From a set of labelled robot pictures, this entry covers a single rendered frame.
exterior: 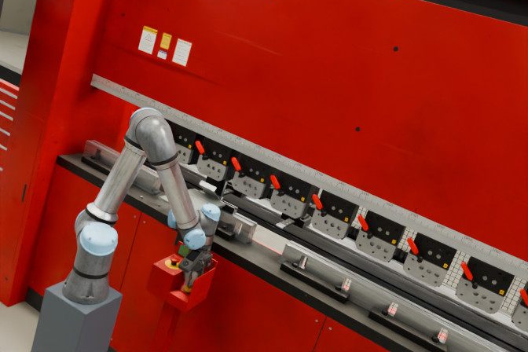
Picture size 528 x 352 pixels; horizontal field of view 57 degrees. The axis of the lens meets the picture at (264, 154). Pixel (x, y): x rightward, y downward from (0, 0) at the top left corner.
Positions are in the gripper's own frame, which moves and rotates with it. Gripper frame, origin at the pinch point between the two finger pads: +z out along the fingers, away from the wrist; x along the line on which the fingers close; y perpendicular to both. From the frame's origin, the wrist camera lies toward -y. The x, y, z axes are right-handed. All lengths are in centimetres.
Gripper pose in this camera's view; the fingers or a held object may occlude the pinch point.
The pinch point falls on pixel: (188, 285)
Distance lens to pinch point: 206.2
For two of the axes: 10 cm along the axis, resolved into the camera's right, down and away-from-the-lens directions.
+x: -8.6, -3.7, 3.5
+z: -2.7, 9.2, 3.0
